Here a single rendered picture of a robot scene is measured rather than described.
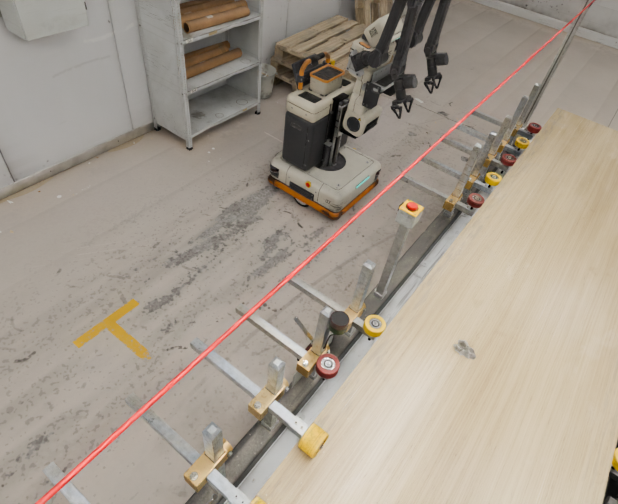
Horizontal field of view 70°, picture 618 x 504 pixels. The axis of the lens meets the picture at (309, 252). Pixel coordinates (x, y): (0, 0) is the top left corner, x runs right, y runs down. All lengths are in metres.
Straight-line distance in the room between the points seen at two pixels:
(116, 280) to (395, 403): 2.00
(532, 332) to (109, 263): 2.42
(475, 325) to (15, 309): 2.46
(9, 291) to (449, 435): 2.54
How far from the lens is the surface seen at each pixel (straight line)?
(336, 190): 3.19
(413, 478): 1.48
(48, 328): 2.90
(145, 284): 2.94
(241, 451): 1.63
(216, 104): 4.35
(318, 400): 1.80
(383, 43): 2.65
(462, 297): 1.89
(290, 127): 3.20
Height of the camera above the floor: 2.24
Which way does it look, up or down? 46 degrees down
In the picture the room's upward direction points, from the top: 9 degrees clockwise
